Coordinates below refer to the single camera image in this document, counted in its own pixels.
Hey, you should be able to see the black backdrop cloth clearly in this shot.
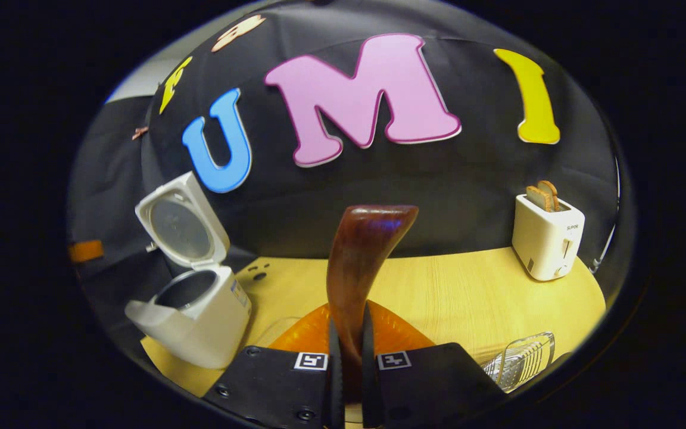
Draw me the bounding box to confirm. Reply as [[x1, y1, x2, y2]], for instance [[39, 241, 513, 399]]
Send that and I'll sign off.
[[68, 0, 635, 334]]

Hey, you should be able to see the white rice cooker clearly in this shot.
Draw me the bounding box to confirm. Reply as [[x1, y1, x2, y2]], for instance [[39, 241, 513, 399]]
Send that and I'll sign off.
[[124, 171, 252, 370]]

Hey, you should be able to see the white toaster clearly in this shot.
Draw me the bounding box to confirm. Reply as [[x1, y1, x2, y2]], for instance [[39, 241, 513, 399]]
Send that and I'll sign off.
[[512, 194, 586, 282]]

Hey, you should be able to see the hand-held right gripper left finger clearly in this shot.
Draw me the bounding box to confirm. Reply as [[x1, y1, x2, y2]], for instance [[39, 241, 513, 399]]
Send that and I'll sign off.
[[203, 303, 344, 429]]

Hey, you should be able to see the clear wire chopstick holder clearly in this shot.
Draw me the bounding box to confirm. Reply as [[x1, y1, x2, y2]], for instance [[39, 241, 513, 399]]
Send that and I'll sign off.
[[482, 332, 556, 394]]

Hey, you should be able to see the brown wooden spoon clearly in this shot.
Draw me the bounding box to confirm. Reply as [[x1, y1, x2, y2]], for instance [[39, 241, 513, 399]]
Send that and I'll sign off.
[[326, 204, 420, 406]]

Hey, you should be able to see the clear plastic container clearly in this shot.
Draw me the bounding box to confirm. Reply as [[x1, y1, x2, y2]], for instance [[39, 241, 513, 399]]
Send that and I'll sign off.
[[257, 316, 305, 352]]

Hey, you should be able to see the white cable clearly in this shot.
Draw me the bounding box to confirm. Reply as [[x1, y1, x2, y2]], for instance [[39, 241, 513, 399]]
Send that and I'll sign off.
[[590, 155, 622, 275]]

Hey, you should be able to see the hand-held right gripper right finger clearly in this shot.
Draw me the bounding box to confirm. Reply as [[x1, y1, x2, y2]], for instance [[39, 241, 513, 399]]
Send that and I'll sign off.
[[361, 301, 507, 429]]

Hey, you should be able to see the brown toast slice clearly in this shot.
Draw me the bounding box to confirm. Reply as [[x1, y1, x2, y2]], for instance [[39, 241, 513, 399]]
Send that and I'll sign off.
[[537, 180, 560, 212], [526, 185, 549, 212]]

